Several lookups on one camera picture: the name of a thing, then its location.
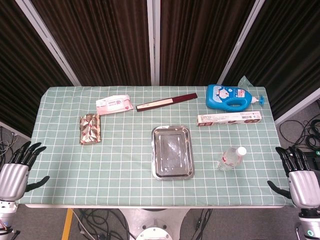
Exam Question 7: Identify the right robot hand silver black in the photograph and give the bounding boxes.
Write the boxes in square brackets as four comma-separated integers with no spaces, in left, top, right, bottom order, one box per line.
[266,146,320,208]

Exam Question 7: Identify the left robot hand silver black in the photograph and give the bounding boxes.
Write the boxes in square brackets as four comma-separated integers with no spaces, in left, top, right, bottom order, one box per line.
[0,141,50,202]

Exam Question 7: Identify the transparent water bottle white cap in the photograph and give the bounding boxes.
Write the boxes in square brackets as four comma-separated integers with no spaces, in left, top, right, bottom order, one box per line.
[216,146,248,172]

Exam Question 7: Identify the blue detergent pump bottle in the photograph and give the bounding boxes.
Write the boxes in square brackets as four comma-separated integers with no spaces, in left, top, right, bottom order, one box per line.
[205,84,265,113]

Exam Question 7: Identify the rectangular metal tray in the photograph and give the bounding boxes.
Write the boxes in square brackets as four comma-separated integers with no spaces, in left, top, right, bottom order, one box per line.
[151,124,195,181]

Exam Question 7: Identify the gold red snack packet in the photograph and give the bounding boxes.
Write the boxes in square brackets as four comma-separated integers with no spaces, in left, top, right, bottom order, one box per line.
[79,112,103,146]

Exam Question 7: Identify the long baking paper box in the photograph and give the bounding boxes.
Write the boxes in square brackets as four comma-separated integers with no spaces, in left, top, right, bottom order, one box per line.
[195,111,263,127]

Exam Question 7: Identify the green checked tablecloth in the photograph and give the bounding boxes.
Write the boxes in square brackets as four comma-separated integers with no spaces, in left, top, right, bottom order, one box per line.
[16,75,297,208]

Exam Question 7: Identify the pink white wet wipes pack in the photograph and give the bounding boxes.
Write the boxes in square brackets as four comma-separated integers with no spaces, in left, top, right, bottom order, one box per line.
[95,94,133,116]

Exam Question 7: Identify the dark red flat box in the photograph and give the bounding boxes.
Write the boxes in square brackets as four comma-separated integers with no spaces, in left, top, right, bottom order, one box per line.
[135,92,198,113]

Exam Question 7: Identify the black cable bundle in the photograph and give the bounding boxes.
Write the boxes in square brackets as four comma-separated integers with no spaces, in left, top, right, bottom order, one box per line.
[278,119,320,153]

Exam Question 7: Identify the black floor cables under table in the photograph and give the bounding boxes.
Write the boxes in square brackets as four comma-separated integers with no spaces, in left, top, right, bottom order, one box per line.
[74,208,136,240]

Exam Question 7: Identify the white partition frame post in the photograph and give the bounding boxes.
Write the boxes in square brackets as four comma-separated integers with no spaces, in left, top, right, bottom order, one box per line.
[146,0,161,86]
[216,0,266,86]
[14,0,81,87]

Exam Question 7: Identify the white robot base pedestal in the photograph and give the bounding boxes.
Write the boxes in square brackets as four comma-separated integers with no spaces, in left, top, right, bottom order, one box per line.
[117,207,191,240]

